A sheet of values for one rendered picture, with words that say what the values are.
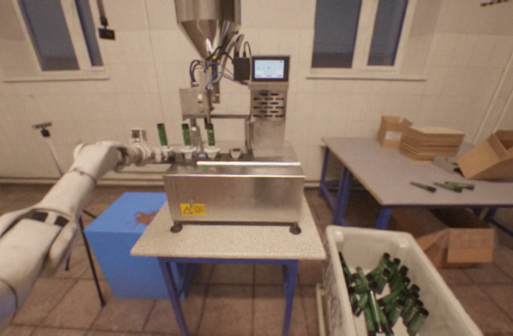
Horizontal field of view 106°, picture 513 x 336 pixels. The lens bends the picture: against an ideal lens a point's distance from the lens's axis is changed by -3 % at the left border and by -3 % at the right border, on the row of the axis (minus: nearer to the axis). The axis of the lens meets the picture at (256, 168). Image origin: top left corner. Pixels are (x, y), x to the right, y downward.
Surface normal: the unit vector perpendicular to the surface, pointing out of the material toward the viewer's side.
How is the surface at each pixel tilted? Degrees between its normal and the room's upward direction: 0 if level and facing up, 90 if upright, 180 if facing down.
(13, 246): 29
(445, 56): 90
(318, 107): 90
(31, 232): 34
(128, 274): 90
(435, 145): 90
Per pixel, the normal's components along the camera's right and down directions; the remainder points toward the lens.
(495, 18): -0.02, 0.42
